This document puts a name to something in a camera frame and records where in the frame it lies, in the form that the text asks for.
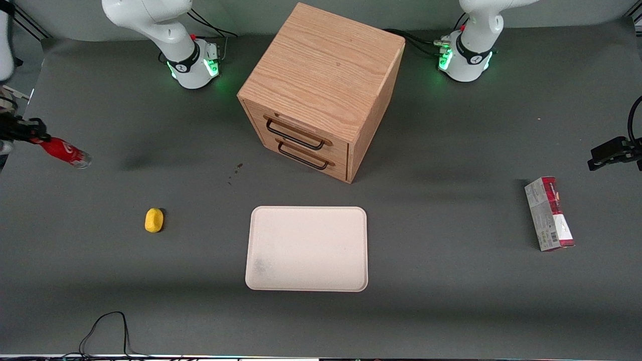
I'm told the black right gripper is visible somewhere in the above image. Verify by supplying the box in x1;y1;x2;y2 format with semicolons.
0;116;51;144

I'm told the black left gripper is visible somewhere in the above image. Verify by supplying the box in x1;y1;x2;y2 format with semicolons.
587;136;642;171

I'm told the red coke bottle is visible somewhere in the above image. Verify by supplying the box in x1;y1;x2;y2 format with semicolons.
30;136;93;169

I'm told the beige plastic tray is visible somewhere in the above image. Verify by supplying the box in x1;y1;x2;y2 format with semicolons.
245;206;369;292

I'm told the red and white carton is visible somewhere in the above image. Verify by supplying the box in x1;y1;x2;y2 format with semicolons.
524;176;576;252

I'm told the yellow lemon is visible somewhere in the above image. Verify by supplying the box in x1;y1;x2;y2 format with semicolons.
144;208;165;234

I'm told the wooden drawer front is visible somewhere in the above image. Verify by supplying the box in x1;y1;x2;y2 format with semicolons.
249;128;350;183
243;100;351;163

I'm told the dark grey table mat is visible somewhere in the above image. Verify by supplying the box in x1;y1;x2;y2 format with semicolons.
0;18;642;357

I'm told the wooden drawer cabinet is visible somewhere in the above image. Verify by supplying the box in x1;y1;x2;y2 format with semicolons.
237;3;406;184

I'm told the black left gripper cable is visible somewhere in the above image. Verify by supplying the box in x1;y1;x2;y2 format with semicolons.
627;94;642;146

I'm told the black frame bar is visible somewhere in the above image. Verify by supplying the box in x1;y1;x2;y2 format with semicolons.
14;6;52;41

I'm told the black right arm base cable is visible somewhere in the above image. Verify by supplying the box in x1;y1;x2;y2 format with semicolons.
188;8;238;63

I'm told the black arm base cable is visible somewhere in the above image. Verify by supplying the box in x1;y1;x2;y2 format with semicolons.
382;14;469;57
188;8;238;63

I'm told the thin black looped cable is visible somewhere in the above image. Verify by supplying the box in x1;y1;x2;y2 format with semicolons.
79;311;148;359

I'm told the black left arm base cable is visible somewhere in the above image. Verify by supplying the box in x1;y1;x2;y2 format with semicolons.
382;14;469;57

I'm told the black wire drawer handle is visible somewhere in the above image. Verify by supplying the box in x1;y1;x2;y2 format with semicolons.
263;114;334;151
275;138;336;170

